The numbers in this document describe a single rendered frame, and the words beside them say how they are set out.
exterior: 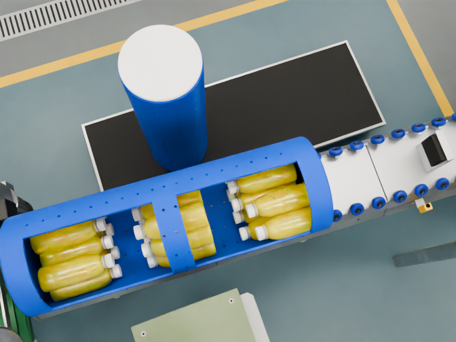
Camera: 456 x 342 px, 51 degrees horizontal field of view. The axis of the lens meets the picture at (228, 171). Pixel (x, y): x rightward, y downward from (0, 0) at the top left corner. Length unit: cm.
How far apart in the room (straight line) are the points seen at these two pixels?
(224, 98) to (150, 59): 96
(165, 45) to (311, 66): 119
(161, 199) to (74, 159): 145
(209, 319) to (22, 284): 48
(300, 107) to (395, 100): 60
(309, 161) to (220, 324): 49
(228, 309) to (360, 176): 71
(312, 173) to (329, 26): 178
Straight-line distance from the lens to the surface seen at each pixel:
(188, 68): 160
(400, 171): 171
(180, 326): 119
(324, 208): 132
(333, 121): 255
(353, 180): 165
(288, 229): 136
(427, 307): 269
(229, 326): 120
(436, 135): 162
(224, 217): 153
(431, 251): 221
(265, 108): 251
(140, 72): 161
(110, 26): 295
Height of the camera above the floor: 246
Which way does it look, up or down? 75 degrees down
